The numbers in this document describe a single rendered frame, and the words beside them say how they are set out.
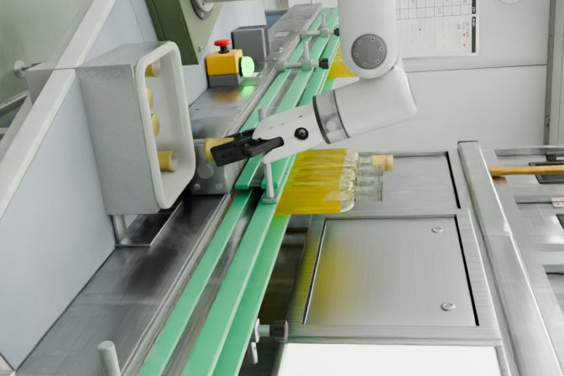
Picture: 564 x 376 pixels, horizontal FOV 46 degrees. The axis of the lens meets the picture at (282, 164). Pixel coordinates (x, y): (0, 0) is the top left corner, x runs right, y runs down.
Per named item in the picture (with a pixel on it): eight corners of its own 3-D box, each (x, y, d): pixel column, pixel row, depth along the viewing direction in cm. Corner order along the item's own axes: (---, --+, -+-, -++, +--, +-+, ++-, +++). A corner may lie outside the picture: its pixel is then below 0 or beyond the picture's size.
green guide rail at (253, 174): (234, 190, 118) (279, 188, 117) (234, 185, 118) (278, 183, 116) (326, 27, 279) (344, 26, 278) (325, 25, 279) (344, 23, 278)
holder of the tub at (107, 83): (112, 248, 99) (162, 247, 98) (76, 67, 90) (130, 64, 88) (151, 201, 115) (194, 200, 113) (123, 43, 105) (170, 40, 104)
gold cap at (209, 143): (202, 142, 99) (231, 140, 98) (208, 135, 102) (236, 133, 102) (205, 164, 100) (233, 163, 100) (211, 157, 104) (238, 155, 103)
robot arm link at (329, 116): (348, 147, 92) (330, 153, 93) (352, 129, 101) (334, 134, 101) (331, 97, 91) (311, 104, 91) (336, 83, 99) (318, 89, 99)
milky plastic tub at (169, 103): (108, 216, 97) (165, 215, 95) (78, 65, 89) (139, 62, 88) (148, 172, 113) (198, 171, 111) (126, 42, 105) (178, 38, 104)
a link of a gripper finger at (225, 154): (254, 160, 96) (212, 173, 97) (258, 154, 98) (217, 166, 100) (247, 140, 95) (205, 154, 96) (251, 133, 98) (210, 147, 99)
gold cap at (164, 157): (170, 148, 107) (144, 149, 107) (170, 170, 106) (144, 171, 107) (177, 151, 110) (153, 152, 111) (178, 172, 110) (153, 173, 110)
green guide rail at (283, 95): (229, 150, 116) (274, 148, 114) (229, 145, 115) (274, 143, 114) (324, 9, 277) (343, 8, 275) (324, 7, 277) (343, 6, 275)
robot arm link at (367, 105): (389, 13, 88) (390, 13, 97) (314, 39, 91) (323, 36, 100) (421, 119, 91) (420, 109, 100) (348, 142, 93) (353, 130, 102)
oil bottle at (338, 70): (310, 80, 228) (393, 75, 223) (308, 64, 226) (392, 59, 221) (311, 75, 233) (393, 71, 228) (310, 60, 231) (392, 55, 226)
